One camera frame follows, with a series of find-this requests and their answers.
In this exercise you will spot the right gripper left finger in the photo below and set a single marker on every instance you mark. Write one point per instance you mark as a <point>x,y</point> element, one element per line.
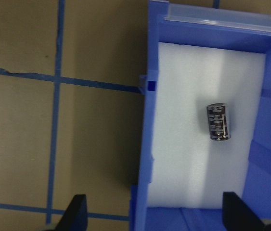
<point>75,216</point>

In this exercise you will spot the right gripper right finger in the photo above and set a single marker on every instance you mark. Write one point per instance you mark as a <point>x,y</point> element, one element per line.
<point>237,216</point>

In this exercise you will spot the dark brown cylindrical capacitor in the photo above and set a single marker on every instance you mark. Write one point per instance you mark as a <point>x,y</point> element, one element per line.
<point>218,121</point>

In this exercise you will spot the blue plastic bin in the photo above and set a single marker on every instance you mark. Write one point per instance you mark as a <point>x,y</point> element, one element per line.
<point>208,28</point>

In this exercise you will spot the white foam bin liner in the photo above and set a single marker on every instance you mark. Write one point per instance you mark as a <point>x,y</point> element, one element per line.
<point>189,169</point>

